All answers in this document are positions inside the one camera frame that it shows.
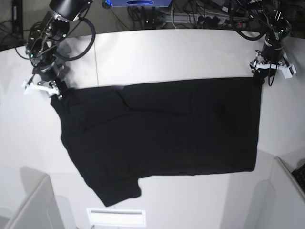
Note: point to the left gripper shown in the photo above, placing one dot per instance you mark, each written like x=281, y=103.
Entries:
x=269, y=54

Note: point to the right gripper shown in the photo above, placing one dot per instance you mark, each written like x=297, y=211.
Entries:
x=53, y=75

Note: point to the black T-shirt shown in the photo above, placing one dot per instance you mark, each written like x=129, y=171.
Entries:
x=115, y=136

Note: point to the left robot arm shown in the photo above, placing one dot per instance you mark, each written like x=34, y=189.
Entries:
x=274, y=28

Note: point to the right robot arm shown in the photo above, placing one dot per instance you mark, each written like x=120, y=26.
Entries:
x=44, y=40

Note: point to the black vertical bar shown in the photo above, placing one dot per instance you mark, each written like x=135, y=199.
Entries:
x=17, y=16

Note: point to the blue box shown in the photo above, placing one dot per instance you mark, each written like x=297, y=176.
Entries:
x=139, y=3

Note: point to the white power strip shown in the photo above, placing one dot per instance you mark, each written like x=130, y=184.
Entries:
x=182, y=18

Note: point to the black keyboard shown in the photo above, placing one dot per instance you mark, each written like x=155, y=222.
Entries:
x=299, y=175

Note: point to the white right partition panel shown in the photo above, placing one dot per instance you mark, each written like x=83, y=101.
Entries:
x=278, y=202

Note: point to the white partition panel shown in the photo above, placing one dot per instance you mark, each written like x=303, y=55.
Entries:
x=28, y=201
x=278, y=202

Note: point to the white left partition panel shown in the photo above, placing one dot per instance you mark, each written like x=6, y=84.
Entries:
x=28, y=201

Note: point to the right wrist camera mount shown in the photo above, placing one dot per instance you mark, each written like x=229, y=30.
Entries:
x=30, y=88

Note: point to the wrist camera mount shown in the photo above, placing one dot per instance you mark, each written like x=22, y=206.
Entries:
x=288, y=69
x=30, y=88

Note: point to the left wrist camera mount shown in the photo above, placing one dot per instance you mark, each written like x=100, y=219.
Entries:
x=288, y=69

